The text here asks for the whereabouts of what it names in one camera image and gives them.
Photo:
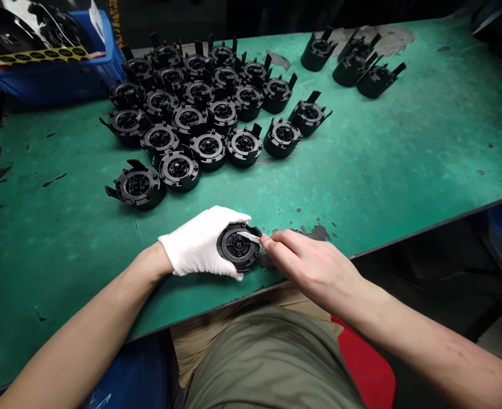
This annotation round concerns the black round plastic housing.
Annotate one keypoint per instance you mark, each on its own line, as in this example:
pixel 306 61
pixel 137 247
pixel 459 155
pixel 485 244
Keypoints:
pixel 317 53
pixel 348 72
pixel 374 83
pixel 239 249
pixel 360 44

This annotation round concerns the person's body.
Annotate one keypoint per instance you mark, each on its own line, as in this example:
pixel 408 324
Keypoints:
pixel 272 362

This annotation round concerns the small silver blade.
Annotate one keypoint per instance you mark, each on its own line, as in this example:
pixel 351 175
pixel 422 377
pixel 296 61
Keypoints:
pixel 253 237

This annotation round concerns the yellow strip of black stickers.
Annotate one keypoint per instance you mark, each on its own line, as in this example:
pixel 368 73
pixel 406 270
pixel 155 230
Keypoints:
pixel 42 55

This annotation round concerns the red stool seat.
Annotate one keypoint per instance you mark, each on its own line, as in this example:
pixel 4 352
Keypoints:
pixel 368 366

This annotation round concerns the pile of shiny black discs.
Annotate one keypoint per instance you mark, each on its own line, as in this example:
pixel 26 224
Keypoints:
pixel 16 30

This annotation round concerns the person's left hand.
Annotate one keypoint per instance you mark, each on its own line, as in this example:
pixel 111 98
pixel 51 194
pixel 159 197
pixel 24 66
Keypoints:
pixel 193 247

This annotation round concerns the person's legs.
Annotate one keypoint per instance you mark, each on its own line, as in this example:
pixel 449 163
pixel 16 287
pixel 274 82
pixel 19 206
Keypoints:
pixel 199 341

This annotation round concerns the blue plastic bin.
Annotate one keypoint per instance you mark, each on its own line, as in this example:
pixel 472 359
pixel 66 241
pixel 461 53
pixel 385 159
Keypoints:
pixel 54 81

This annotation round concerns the cluster of black housings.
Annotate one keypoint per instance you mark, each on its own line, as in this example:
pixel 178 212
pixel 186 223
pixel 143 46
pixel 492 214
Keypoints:
pixel 199 115

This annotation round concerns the green table mat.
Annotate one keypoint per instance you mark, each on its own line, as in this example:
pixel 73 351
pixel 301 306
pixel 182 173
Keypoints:
pixel 383 149

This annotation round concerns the person's right hand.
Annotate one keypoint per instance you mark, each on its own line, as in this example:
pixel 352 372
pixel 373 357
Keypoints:
pixel 319 264

